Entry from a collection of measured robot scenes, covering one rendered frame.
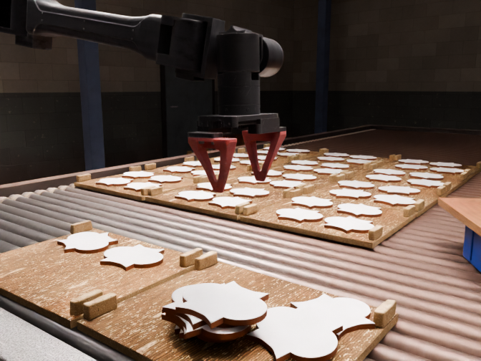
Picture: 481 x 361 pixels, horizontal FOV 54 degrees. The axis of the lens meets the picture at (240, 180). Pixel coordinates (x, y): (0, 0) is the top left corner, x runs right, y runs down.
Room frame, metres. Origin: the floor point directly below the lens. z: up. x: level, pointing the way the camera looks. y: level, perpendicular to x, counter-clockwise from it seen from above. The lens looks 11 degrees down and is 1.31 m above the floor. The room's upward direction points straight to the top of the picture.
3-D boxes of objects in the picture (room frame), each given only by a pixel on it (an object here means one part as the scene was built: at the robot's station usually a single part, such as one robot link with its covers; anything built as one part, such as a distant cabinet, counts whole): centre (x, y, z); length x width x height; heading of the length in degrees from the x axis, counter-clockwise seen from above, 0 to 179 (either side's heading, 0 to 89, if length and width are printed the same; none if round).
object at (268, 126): (0.67, -0.02, 1.22); 0.07 x 0.07 x 0.09; 53
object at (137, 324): (0.72, 0.00, 0.93); 0.41 x 0.35 x 0.02; 52
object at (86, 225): (1.20, 0.42, 0.95); 0.06 x 0.02 x 0.03; 144
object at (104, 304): (0.74, 0.24, 0.95); 0.06 x 0.02 x 0.03; 142
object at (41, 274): (0.97, 0.34, 0.93); 0.41 x 0.35 x 0.02; 54
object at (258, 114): (0.65, 0.00, 1.29); 0.10 x 0.07 x 0.07; 143
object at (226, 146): (0.62, 0.02, 1.22); 0.07 x 0.07 x 0.09; 53
